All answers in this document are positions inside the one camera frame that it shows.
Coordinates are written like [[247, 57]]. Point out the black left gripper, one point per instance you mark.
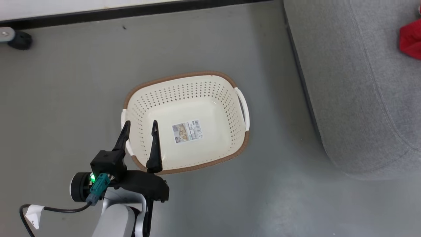
[[108, 163]]

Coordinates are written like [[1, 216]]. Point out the red jersey white cuffs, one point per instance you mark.
[[411, 39]]

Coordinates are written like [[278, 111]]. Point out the grey fabric sofa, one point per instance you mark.
[[345, 82]]

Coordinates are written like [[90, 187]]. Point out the printed basket label sticker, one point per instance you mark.
[[187, 131]]

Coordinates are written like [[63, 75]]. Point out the cream laundry basket brown rim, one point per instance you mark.
[[204, 95]]

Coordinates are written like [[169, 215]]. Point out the black baseboard strip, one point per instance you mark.
[[115, 13]]

